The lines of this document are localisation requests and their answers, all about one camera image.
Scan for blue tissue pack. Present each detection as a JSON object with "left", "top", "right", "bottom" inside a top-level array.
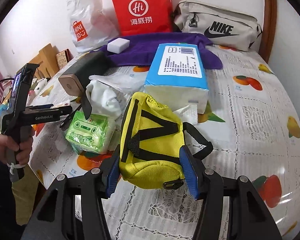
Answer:
[{"left": 144, "top": 47, "right": 209, "bottom": 114}]

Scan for red Haidilao paper bag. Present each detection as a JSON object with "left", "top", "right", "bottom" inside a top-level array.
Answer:
[{"left": 112, "top": 0, "right": 173, "bottom": 36}]

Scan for green tissue packet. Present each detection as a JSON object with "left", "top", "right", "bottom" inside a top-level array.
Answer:
[{"left": 65, "top": 111, "right": 115, "bottom": 154}]

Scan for purple towel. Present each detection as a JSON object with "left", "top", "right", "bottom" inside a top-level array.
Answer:
[{"left": 98, "top": 33, "right": 223, "bottom": 70}]

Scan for beige Nike waist bag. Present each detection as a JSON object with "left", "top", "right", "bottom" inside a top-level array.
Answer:
[{"left": 174, "top": 0, "right": 262, "bottom": 51}]

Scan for dark green box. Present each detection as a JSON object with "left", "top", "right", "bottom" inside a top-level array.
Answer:
[{"left": 58, "top": 51, "right": 110, "bottom": 96}]

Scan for white plush toy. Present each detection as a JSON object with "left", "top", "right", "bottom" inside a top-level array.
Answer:
[{"left": 28, "top": 78, "right": 48, "bottom": 98}]

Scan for wooden stand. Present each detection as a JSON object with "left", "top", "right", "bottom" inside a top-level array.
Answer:
[{"left": 30, "top": 43, "right": 59, "bottom": 80}]

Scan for clear plastic wrapper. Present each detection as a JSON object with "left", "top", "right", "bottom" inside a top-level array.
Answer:
[{"left": 89, "top": 73, "right": 147, "bottom": 93}]

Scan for yellow black pouch bag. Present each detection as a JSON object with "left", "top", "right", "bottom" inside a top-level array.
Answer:
[{"left": 119, "top": 92, "right": 213, "bottom": 190}]

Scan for brown patterned book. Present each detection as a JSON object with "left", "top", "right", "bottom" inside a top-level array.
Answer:
[{"left": 56, "top": 49, "right": 71, "bottom": 69}]

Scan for white cloth gloves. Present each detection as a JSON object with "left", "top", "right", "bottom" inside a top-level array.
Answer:
[{"left": 85, "top": 80, "right": 122, "bottom": 120}]

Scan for person's left hand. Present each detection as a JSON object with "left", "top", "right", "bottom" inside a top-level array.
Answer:
[{"left": 0, "top": 128, "right": 35, "bottom": 165}]

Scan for white Miniso plastic bag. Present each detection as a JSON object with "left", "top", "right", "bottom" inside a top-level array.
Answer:
[{"left": 66, "top": 0, "right": 119, "bottom": 54}]

